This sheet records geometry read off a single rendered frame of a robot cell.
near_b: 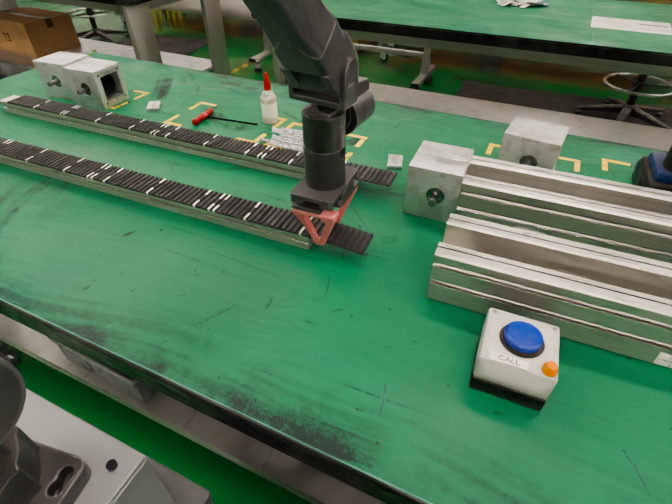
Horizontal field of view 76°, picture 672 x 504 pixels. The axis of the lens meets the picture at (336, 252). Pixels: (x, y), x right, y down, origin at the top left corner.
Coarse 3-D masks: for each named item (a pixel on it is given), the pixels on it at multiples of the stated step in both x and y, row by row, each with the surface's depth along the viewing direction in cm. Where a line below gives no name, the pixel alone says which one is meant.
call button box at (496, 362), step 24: (504, 312) 51; (480, 336) 54; (552, 336) 48; (480, 360) 47; (504, 360) 46; (528, 360) 46; (552, 360) 46; (480, 384) 49; (504, 384) 47; (528, 384) 46; (552, 384) 44
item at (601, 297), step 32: (448, 224) 61; (480, 224) 60; (448, 256) 55; (480, 256) 55; (512, 256) 60; (544, 256) 58; (576, 256) 56; (608, 256) 55; (640, 256) 55; (448, 288) 58; (480, 288) 56; (512, 288) 54; (544, 288) 52; (576, 288) 51; (608, 288) 51; (640, 288) 55; (544, 320) 55; (576, 320) 54; (608, 320) 51; (640, 320) 50; (640, 352) 52
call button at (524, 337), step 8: (512, 328) 48; (520, 328) 47; (528, 328) 48; (536, 328) 48; (504, 336) 48; (512, 336) 47; (520, 336) 47; (528, 336) 47; (536, 336) 47; (512, 344) 46; (520, 344) 46; (528, 344) 46; (536, 344) 46; (528, 352) 46
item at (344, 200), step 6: (354, 180) 66; (348, 186) 62; (354, 186) 64; (348, 192) 62; (354, 192) 65; (342, 198) 60; (348, 198) 66; (336, 204) 61; (342, 204) 61; (348, 204) 66; (342, 210) 67; (342, 216) 68
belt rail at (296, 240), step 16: (0, 160) 90; (16, 160) 87; (48, 176) 86; (64, 176) 84; (112, 192) 81; (128, 192) 80; (176, 208) 76; (192, 208) 74; (224, 224) 73; (240, 224) 73; (256, 224) 70; (288, 240) 70; (304, 240) 68
